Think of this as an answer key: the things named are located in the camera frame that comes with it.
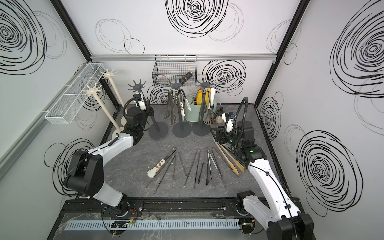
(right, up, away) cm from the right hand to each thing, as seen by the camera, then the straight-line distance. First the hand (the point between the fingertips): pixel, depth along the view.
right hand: (216, 129), depth 74 cm
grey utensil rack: (-20, -3, +31) cm, 37 cm away
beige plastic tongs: (+16, -23, +11) cm, 31 cm away
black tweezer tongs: (-3, -26, +11) cm, 28 cm away
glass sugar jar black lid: (+8, +5, +34) cm, 35 cm away
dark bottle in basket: (-18, +28, +15) cm, 36 cm away
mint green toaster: (-12, +7, +31) cm, 34 cm away
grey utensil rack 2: (-5, -2, +30) cm, 31 cm away
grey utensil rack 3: (-35, -3, +29) cm, 46 cm away
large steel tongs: (-24, +13, +5) cm, 27 cm away
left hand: (-38, +16, +10) cm, 42 cm away
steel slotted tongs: (-17, +13, +4) cm, 22 cm away
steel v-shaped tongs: (-21, -17, +20) cm, 33 cm away
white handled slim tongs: (-1, -18, +17) cm, 25 cm away
